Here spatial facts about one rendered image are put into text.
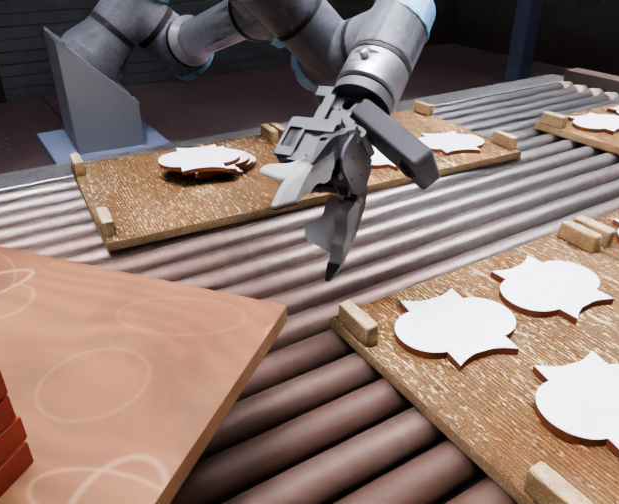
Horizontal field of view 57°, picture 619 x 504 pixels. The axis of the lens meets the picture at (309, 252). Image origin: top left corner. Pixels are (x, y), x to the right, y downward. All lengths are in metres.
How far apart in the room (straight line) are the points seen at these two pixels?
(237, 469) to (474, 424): 0.22
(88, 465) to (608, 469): 0.41
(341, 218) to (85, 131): 0.92
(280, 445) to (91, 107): 1.03
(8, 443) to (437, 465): 0.35
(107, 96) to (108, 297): 0.92
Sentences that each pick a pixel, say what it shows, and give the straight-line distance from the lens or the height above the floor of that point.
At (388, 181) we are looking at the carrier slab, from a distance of 1.05.
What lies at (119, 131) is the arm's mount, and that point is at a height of 0.91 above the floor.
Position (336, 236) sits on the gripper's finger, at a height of 1.04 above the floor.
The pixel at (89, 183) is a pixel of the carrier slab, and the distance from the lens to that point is 1.10.
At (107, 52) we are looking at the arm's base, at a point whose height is 1.09.
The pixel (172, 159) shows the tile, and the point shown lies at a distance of 1.06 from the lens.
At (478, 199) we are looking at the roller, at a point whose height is 0.92.
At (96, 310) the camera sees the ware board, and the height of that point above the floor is 1.04.
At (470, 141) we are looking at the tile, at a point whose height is 0.94.
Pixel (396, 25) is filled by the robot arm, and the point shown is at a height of 1.24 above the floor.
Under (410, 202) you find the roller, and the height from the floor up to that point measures 0.92.
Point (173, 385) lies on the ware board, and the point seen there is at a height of 1.04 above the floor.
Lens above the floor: 1.34
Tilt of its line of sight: 30 degrees down
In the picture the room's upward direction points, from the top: straight up
